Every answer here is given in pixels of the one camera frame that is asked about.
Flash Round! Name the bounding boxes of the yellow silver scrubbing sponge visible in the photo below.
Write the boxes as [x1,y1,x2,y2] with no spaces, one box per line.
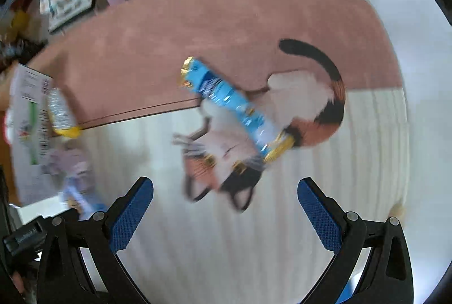
[47,88,81,139]

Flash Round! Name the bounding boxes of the light blue cat tissue pack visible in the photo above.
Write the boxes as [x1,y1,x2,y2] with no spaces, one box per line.
[60,176,107,220]

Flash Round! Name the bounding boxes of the white folding cot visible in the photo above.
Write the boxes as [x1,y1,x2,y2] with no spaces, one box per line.
[48,0,96,34]

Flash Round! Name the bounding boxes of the cardboard box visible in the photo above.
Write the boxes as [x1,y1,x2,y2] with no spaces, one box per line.
[5,65,61,206]

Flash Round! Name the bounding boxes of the blue snack packet gold ends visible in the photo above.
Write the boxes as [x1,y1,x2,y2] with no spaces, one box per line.
[181,56,295,163]

